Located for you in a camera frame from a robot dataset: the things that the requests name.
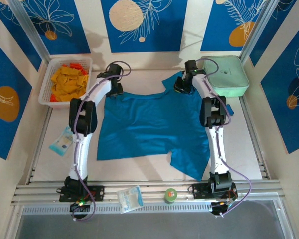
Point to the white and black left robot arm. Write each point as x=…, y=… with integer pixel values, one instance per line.
x=81, y=154

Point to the aluminium frame post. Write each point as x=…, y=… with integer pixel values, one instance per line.
x=260, y=25
x=28, y=25

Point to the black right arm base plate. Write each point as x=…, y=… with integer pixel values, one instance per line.
x=199, y=191

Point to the blue t-shirt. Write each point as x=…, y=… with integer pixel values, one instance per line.
x=144, y=124

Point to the mint green zip case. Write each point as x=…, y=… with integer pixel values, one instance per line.
x=226, y=74

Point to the aluminium cross rail frame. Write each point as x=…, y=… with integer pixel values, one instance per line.
x=152, y=189

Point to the clear wipes packet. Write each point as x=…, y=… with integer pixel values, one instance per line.
x=130, y=199

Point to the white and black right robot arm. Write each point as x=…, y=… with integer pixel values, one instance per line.
x=216, y=149

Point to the light blue snack packet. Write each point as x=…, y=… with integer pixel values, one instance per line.
x=61, y=143

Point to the aluminium side rail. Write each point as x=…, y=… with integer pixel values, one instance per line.
x=41, y=139
x=255, y=139

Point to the blue floral wall poster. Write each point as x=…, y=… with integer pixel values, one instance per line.
x=164, y=37
x=296, y=124
x=20, y=42
x=5, y=129
x=279, y=25
x=219, y=30
x=72, y=32

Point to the yellow cloths pile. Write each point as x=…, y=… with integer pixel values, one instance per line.
x=67, y=84

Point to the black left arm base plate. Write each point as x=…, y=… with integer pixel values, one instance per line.
x=97, y=193

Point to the white plastic basket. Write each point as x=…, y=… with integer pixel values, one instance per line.
x=64, y=104

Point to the black controller board mount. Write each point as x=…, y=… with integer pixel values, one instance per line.
x=221, y=207
x=79, y=206

